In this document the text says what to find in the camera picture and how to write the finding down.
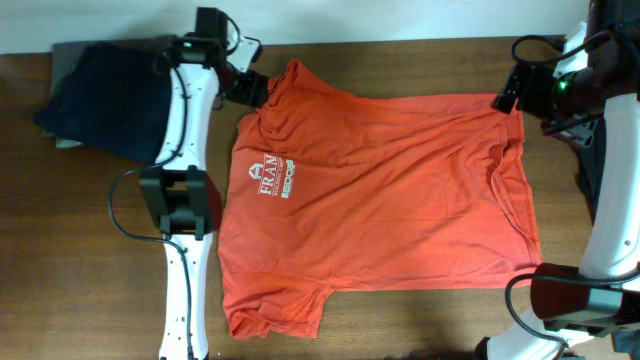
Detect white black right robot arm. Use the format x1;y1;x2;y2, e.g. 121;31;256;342
474;0;639;360

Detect grey garment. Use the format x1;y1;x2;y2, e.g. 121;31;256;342
49;35;172;100

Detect navy garment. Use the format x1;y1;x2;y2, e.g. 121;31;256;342
33;43;172;164

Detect red soccer t-shirt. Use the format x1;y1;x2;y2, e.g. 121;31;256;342
218;60;541;339

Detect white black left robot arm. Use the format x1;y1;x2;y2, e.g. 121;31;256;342
139;36;266;360

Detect black crumpled garment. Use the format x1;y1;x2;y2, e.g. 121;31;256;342
577;120;607;222

